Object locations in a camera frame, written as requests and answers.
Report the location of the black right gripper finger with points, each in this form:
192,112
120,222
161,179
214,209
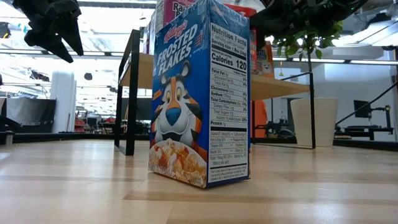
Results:
262,25

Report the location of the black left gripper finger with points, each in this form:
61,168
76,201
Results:
73,34
46,39

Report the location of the red Froot Loops cereal box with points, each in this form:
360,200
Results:
241,10

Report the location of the blue Frosted Flakes cereal box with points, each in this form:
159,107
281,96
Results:
186,109

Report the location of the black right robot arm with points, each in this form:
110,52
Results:
351,7

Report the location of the green leafy plant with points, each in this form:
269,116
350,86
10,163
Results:
292,46

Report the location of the black round ceiling fixture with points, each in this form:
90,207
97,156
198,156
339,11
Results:
88,76

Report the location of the white pillar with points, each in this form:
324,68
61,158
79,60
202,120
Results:
63,102

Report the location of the black draped table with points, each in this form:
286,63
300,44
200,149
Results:
31,113

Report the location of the white light panel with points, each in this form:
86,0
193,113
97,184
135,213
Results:
373,34

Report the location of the red background items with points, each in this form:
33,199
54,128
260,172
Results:
80,126

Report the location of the orange background object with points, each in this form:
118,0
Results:
260,118

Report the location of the black computer monitor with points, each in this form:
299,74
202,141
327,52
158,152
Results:
144,109

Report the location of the white plant pot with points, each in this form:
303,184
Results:
314,121

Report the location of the black background equipment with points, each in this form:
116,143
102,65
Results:
280,130

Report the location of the black monitor on stand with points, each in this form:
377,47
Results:
362,109

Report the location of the black frame wooden shelf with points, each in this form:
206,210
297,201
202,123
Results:
133,93

